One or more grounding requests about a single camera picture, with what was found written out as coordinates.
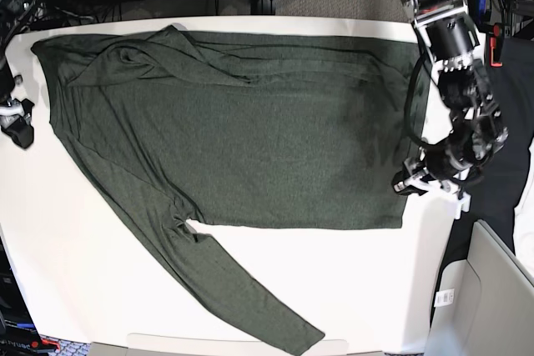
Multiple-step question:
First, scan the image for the orange black clamp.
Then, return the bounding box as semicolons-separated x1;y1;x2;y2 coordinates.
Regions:
489;23;506;68

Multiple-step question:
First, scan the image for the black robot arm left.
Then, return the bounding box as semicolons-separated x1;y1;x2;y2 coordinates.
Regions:
391;0;508;196

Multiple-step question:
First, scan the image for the grey plastic bin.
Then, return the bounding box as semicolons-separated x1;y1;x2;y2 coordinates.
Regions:
424;221;533;355

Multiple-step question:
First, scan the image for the red black tool bottom-left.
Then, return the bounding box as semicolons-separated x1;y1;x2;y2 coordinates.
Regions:
30;338;61;353

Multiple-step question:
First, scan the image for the dark green long-sleeve shirt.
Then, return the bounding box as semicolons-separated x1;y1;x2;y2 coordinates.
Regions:
32;27;419;355

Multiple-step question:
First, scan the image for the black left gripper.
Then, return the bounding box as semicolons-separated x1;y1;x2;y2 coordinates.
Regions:
391;134;484;197

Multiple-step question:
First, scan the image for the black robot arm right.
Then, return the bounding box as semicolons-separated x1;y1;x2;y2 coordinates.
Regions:
1;0;39;149

